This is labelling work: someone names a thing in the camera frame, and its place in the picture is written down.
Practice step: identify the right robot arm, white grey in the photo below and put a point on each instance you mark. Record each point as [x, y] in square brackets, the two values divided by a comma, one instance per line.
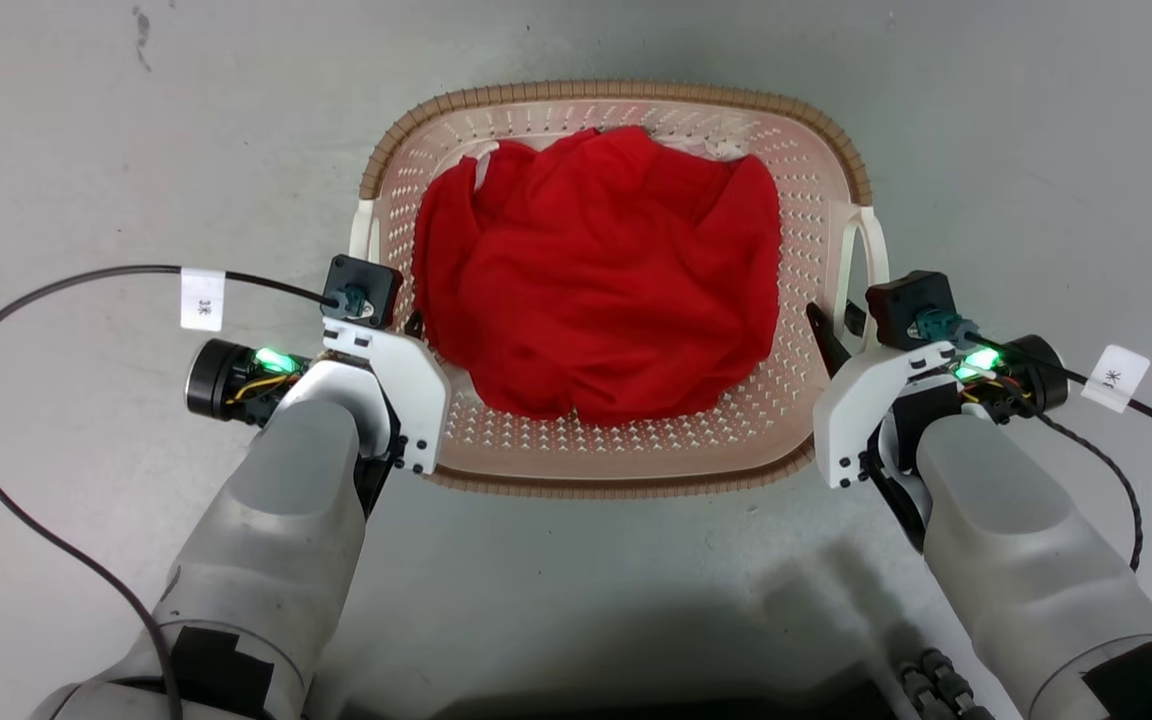
[1026, 560]

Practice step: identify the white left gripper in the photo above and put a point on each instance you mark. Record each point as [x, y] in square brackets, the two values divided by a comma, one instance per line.
[416, 385]

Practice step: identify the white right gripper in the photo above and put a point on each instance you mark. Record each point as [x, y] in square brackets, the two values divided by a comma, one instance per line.
[861, 400]

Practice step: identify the white cloth garment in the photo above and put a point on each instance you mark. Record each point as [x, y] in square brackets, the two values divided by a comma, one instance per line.
[726, 150]

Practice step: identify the red cloth garment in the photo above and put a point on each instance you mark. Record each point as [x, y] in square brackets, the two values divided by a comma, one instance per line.
[596, 280]

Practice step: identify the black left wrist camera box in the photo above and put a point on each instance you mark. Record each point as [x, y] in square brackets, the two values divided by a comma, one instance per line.
[361, 285]

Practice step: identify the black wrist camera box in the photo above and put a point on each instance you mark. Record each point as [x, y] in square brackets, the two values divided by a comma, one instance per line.
[911, 300]
[361, 285]

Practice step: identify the dark robot base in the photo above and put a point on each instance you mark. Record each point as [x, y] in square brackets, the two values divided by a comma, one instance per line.
[656, 705]

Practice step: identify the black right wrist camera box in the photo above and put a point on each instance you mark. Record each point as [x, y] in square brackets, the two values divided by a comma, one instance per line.
[911, 300]

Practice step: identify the left robot arm, white grey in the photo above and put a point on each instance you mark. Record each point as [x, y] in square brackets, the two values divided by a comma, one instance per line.
[276, 540]

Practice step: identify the beige plastic laundry basket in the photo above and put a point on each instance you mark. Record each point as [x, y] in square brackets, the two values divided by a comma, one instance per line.
[636, 440]

